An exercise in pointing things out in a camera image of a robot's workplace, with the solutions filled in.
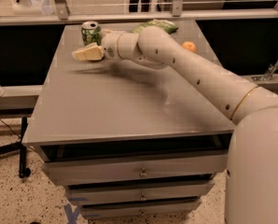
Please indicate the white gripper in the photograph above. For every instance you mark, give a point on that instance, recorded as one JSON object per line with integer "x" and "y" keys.
{"x": 109, "y": 46}

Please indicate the green soda can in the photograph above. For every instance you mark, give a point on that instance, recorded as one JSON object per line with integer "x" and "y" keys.
{"x": 91, "y": 32}

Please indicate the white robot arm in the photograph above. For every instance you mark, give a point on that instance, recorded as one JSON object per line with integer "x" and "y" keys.
{"x": 252, "y": 168}

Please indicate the grey metal railing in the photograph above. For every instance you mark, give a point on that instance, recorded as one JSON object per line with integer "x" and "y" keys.
{"x": 23, "y": 12}

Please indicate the green chip bag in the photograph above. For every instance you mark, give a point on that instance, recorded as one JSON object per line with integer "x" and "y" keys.
{"x": 168, "y": 26}

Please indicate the grey drawer cabinet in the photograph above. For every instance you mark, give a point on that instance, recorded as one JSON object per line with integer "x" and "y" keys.
{"x": 96, "y": 125}

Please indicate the orange fruit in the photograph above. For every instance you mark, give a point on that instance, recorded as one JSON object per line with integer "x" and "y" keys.
{"x": 189, "y": 46}

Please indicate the top drawer knob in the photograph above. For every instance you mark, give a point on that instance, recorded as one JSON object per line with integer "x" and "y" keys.
{"x": 143, "y": 173}

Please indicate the black tripod stand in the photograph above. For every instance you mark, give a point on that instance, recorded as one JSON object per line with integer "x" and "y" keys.
{"x": 24, "y": 171}

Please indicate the middle drawer knob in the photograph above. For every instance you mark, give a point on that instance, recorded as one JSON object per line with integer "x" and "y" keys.
{"x": 143, "y": 197}

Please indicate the blue floor tape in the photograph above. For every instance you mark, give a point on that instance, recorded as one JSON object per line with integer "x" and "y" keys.
{"x": 73, "y": 214}

